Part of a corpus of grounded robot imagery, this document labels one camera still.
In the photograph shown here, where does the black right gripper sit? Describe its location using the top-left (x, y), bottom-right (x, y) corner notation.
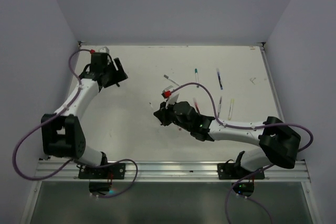
top-left (154, 98), bottom-right (192, 132)

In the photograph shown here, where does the dark purple gel pen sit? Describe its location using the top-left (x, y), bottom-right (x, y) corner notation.
top-left (217, 96), bottom-right (223, 117)

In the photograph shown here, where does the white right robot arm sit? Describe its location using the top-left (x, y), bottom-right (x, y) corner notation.
top-left (154, 101), bottom-right (301, 178)

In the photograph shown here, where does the aluminium front mounting rail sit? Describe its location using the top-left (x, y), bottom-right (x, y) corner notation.
top-left (34, 159), bottom-right (312, 183)

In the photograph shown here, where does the yellow capped white marker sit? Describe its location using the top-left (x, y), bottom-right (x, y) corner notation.
top-left (228, 99), bottom-right (234, 120)

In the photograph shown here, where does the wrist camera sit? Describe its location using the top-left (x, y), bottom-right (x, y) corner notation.
top-left (98, 46), bottom-right (109, 54)
top-left (161, 86), bottom-right (179, 108)

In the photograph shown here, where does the blue gel pen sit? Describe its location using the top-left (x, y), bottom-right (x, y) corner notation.
top-left (216, 68), bottom-right (224, 90)

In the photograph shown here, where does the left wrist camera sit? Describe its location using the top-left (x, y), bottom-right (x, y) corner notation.
top-left (98, 46), bottom-right (109, 54)

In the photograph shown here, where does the green capped white marker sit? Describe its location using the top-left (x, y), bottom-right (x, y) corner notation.
top-left (194, 68), bottom-right (200, 88)

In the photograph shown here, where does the grey capped white marker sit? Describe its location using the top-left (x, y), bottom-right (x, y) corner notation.
top-left (163, 74), bottom-right (180, 87)

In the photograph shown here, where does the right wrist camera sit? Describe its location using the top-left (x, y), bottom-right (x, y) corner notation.
top-left (161, 86), bottom-right (179, 108)

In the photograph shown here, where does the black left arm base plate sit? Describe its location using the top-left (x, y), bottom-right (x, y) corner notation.
top-left (78, 162), bottom-right (126, 197)

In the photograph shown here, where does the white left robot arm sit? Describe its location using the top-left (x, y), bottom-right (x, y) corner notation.
top-left (41, 50), bottom-right (128, 178)

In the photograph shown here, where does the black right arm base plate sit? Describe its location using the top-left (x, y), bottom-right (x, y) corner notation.
top-left (217, 159), bottom-right (265, 198)

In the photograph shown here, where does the red gel pen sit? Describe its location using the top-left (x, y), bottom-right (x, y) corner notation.
top-left (193, 98), bottom-right (200, 114)

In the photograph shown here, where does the aluminium table edge rail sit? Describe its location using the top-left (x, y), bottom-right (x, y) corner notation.
top-left (257, 41), bottom-right (297, 161)

